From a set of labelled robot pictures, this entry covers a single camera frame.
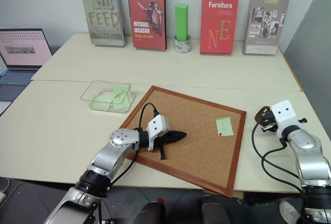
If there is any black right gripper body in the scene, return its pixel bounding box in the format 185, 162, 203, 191
268, 112, 279, 132

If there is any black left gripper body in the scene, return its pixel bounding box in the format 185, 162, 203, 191
154, 129, 175, 150

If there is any green sticky note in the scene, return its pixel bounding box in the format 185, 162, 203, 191
216, 116, 235, 138

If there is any green paper note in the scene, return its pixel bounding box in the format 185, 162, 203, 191
110, 84, 132, 103
91, 93, 114, 110

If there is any clear plastic box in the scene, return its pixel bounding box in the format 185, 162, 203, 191
81, 80, 137, 113

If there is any wood framed cork board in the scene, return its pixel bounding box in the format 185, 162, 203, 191
118, 85, 247, 199

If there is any dark rounded shape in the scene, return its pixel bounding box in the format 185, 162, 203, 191
139, 202, 168, 224
201, 195, 231, 224

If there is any white shoe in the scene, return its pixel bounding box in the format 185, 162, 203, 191
279, 200, 302, 223

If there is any clear tape roll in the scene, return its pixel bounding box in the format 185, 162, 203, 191
173, 34, 192, 53

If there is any brown Homes book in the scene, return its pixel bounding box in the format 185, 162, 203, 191
242, 0, 292, 56

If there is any red Furniture book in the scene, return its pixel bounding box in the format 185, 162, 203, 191
199, 0, 240, 55

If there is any green rectangular block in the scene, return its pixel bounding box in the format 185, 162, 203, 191
174, 3, 190, 41

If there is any red Michael Jackson book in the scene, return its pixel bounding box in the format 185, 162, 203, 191
126, 0, 168, 51

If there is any grey FEED book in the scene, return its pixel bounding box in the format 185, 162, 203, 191
80, 0, 128, 47

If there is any open laptop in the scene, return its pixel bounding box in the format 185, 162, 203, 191
0, 28, 54, 103

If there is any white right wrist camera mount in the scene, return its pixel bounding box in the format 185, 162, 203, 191
270, 100, 300, 138

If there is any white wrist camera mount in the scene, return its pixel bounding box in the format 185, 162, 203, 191
146, 114, 171, 152
270, 100, 300, 138

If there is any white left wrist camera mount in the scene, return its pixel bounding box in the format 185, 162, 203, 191
146, 114, 171, 152

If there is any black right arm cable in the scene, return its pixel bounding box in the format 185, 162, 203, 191
252, 117, 308, 193

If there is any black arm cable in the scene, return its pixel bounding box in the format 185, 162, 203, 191
107, 102, 160, 186
252, 117, 308, 193

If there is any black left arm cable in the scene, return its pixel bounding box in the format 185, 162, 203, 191
107, 102, 160, 186

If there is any white cable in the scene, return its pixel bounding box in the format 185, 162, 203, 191
0, 178, 10, 201

